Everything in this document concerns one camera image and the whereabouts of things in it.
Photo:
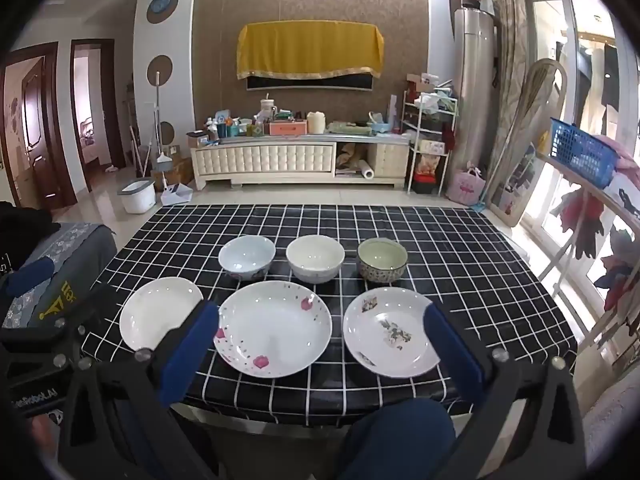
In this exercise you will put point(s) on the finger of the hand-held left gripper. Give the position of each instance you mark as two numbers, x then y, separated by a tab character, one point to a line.
30	277

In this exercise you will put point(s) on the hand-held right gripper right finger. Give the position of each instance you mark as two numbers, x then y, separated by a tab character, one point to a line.
450	355

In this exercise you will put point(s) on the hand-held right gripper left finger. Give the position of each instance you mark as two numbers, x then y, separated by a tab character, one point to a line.
192	347

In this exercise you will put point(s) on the plain white plate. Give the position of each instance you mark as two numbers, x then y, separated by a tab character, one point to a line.
155	310

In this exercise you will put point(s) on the white plate brown floral decals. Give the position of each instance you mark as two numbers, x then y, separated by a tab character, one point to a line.
370	342

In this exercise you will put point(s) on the white plate pink flowers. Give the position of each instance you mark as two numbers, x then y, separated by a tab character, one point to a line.
275	330

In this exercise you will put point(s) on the light blue floral bowl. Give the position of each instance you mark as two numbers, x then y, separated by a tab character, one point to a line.
245	257

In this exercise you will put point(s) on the dark patterned green bowl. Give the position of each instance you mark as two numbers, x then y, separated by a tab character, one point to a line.
382	260

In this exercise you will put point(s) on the plain white bowl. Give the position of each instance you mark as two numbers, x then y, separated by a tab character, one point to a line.
315	260

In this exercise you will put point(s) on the dark cloth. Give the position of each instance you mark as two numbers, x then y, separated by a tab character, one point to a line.
20	230

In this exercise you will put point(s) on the grey patterned sofa cover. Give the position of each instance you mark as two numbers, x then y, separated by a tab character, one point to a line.
80	250

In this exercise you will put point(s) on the person's leg blue trousers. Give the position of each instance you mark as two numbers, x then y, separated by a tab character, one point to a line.
400	445

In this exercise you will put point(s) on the white bucket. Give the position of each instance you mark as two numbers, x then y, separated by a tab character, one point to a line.
136	197

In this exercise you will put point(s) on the dark wooden door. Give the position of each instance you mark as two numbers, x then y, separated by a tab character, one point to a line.
27	125

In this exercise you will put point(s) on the white dustpan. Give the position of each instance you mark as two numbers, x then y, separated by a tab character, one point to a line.
175	195

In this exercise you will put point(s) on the black white checked tablecloth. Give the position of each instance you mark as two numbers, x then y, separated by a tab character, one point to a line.
300	230

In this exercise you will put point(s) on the pink bag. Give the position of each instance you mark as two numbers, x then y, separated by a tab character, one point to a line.
465	187

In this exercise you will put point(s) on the white mop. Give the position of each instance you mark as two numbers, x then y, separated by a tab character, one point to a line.
162	162

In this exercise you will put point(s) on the cardboard box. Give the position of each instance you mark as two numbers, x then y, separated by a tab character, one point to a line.
175	170

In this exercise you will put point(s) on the white paper roll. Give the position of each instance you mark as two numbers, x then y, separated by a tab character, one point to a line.
367	174

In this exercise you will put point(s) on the cream tufted TV cabinet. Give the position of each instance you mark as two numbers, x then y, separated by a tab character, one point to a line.
265	160

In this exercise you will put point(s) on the clothes drying rack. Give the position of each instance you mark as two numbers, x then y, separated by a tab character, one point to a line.
595	195

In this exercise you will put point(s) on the pink box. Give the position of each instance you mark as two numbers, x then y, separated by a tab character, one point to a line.
287	128

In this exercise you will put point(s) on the blue plastic basket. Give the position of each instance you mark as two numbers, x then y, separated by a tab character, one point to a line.
580	152

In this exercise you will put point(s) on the white plastic jar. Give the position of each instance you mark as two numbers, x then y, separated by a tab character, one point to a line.
316	123

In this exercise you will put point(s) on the standing air conditioner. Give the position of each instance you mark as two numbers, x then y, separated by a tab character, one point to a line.
475	100

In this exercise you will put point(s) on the black television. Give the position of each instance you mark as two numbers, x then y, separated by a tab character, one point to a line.
310	82

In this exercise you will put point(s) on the yellow cover cloth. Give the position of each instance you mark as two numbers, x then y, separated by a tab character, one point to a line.
310	50

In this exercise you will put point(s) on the beige patterned curtain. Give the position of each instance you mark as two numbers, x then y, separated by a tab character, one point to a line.
510	35

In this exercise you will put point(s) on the dark wooden door frame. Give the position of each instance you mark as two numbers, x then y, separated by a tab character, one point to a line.
75	120

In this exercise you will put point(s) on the small round wall decoration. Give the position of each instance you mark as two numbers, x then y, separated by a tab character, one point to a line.
167	133

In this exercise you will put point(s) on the folded cream frame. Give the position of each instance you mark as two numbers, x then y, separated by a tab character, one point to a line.
525	125

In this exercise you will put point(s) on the medium round wall decoration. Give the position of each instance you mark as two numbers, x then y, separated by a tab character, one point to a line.
160	69

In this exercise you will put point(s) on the large round wall decoration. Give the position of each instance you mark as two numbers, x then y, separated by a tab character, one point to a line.
162	6

